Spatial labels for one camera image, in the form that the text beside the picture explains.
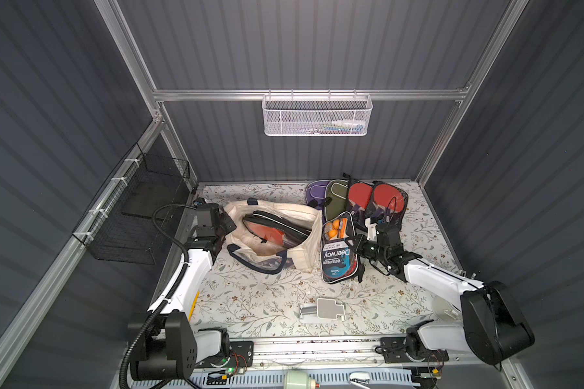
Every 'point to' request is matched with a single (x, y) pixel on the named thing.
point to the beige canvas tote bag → (257, 254)
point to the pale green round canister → (297, 379)
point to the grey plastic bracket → (324, 311)
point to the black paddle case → (361, 215)
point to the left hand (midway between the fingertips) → (227, 218)
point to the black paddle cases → (275, 228)
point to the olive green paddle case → (338, 191)
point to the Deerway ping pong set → (339, 261)
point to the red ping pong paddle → (358, 195)
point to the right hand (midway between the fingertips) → (350, 241)
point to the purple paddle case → (315, 190)
